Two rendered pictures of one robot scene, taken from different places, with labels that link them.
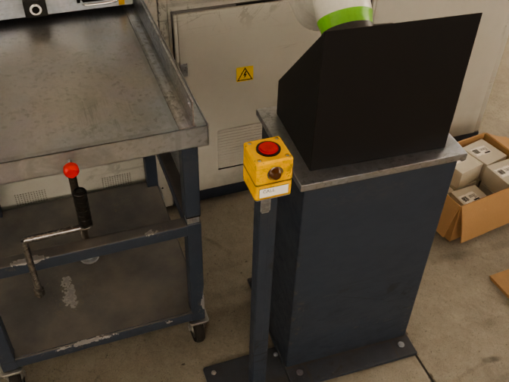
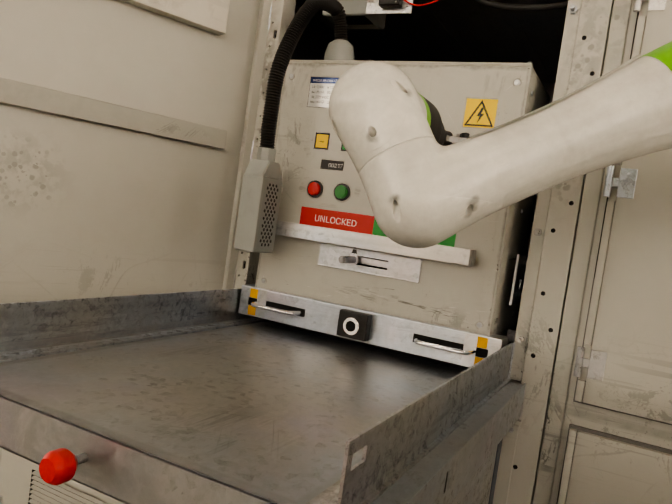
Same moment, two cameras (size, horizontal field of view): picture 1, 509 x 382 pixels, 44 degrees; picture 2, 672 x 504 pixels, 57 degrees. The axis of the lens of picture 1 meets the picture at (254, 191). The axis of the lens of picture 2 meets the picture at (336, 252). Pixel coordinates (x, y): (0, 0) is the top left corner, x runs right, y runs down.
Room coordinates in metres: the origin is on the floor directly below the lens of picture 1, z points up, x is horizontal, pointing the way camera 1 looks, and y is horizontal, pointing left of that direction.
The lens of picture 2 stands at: (0.79, -0.19, 1.09)
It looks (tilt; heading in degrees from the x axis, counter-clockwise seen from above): 3 degrees down; 47
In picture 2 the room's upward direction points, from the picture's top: 8 degrees clockwise
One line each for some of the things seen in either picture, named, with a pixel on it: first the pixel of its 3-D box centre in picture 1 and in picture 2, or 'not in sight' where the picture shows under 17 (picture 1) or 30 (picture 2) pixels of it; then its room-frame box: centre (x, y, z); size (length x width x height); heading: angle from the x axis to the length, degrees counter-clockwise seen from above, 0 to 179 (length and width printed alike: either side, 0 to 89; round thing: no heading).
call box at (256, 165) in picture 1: (267, 168); not in sight; (1.00, -0.03, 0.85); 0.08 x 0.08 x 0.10; 21
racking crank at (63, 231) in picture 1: (59, 245); not in sight; (1.00, 0.45, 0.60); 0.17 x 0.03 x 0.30; 112
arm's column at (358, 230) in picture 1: (340, 238); not in sight; (1.29, -0.25, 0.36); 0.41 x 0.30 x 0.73; 109
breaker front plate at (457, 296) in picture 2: not in sight; (377, 191); (1.63, 0.63, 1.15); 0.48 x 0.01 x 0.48; 111
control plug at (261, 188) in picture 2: not in sight; (260, 206); (1.49, 0.80, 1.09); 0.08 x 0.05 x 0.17; 21
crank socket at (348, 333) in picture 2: (35, 7); (353, 325); (1.61, 0.62, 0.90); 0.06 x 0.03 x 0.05; 111
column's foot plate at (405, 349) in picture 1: (328, 314); not in sight; (1.29, -0.25, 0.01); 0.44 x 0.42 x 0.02; 19
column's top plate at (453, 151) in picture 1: (357, 133); not in sight; (1.29, -0.25, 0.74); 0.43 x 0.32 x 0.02; 109
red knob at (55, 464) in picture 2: (70, 167); (66, 463); (1.02, 0.39, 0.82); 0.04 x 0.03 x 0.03; 21
